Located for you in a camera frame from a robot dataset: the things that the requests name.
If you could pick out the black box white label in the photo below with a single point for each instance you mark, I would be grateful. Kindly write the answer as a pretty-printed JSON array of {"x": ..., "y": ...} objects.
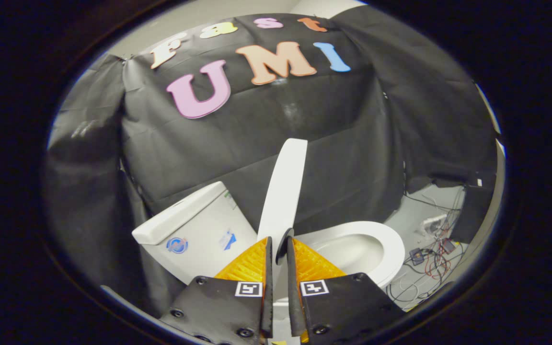
[{"x": 477, "y": 211}]

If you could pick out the white toilet lid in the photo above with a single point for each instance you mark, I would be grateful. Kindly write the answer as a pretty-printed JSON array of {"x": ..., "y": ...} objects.
[{"x": 283, "y": 191}]

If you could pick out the small black electronic box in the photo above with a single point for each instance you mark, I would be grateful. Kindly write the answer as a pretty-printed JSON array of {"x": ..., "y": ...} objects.
[{"x": 417, "y": 256}]

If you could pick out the white ceramic toilet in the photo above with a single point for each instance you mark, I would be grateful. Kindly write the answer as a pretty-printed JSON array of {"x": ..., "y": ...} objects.
[{"x": 199, "y": 225}]

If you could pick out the black backdrop cloth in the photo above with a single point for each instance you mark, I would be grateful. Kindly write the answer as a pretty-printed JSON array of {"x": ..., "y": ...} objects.
[{"x": 257, "y": 134}]

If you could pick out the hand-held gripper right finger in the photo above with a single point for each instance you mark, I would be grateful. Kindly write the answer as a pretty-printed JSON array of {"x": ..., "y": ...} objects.
[{"x": 293, "y": 287}]

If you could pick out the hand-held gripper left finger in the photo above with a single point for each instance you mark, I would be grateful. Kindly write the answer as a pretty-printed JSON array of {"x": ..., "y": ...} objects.
[{"x": 268, "y": 287}]

